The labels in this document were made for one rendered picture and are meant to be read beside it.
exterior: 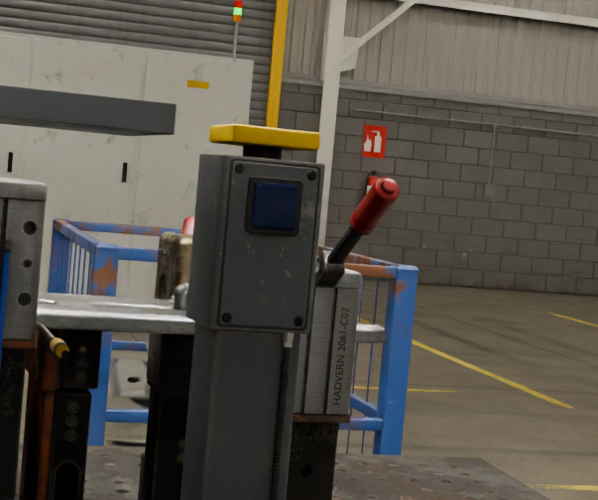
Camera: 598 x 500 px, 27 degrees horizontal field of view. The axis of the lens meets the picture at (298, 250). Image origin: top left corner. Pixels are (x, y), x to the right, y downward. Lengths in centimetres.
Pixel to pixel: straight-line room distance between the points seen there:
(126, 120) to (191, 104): 837
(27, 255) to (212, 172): 18
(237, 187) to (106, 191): 822
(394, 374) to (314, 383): 211
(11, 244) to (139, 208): 813
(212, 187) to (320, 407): 26
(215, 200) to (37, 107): 14
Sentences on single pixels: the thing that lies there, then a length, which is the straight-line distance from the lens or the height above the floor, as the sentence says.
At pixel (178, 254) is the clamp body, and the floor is 104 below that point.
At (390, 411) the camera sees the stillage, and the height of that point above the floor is 59.
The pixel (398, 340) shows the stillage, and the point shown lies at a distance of 309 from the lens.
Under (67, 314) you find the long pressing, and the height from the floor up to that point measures 100.
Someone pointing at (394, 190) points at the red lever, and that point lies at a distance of 88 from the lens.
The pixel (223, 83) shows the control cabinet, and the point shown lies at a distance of 915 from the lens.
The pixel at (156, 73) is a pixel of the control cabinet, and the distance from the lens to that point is 907.
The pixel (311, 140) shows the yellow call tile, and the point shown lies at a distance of 81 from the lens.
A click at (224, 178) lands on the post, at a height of 113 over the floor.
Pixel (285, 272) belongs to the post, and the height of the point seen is 107.
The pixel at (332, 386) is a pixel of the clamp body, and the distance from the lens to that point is 100.
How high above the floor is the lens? 113
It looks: 3 degrees down
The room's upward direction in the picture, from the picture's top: 5 degrees clockwise
